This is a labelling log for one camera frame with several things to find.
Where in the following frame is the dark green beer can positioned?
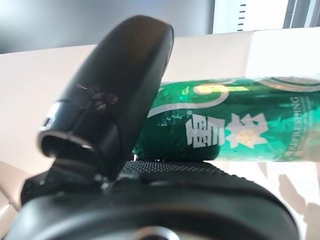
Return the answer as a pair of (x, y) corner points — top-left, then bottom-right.
(131, 76), (320, 163)

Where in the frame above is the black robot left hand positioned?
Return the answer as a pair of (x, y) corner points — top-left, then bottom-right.
(4, 15), (301, 240)

